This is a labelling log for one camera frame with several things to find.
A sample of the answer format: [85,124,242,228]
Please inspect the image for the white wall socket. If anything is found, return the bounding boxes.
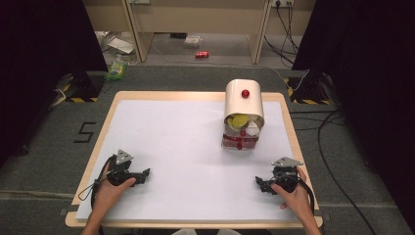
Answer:
[271,0,296,8]

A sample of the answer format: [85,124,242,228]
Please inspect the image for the thin white floor cable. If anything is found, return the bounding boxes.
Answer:
[153,42,311,91]

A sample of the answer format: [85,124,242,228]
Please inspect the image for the white mini cabinet red knobs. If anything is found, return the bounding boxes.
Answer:
[220,78,266,152]

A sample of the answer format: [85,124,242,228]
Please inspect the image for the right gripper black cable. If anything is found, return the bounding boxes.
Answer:
[295,177,316,216]

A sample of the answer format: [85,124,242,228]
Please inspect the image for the black curtain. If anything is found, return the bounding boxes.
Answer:
[291,0,415,233]
[0,0,110,167]

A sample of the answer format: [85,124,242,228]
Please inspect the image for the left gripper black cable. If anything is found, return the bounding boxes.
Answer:
[77,155,117,210]

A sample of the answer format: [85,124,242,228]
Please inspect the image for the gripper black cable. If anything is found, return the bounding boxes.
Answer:
[295,177,316,216]
[77,155,117,210]

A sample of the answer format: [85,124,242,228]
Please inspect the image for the white table mat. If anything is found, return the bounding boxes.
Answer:
[75,99,300,223]

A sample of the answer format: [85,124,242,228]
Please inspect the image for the black hazard-striped stand base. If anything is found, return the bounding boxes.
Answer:
[283,70,331,106]
[62,70,106,104]

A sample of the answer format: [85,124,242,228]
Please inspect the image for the green snack packet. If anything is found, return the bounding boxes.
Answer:
[103,60,129,82]

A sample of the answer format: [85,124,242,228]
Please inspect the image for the yellow-green crumpled item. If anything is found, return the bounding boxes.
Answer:
[226,114,251,129]

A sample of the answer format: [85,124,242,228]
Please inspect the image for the clear plastic box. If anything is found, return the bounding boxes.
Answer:
[183,34,205,50]

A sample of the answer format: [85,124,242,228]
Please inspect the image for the person's left hand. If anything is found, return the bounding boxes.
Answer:
[94,172,137,214]

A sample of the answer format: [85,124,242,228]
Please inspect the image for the black wall cables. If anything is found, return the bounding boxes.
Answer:
[263,1,300,66]

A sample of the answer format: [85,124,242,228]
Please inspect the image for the thick white cable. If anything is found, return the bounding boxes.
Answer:
[48,73,74,112]

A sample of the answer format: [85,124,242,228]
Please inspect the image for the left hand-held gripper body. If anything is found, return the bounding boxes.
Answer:
[107,149,142,188]

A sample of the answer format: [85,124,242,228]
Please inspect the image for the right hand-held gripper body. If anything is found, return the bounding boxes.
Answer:
[267,156,304,194]

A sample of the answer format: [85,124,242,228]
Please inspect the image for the person's right hand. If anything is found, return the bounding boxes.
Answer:
[271,166,315,223]

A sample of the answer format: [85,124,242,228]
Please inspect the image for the beige wooden desk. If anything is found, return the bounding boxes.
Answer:
[81,0,317,66]

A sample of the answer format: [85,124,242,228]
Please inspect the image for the light wooden table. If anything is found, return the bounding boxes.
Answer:
[65,90,324,229]

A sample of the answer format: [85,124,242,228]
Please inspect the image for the white crumpled item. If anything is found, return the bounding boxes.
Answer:
[244,118,262,137]

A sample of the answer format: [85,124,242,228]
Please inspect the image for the black floor cables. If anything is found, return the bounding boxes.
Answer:
[289,109,378,235]

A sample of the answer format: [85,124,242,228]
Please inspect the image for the crumpled white plastic sheets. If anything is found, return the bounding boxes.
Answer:
[95,30,137,57]

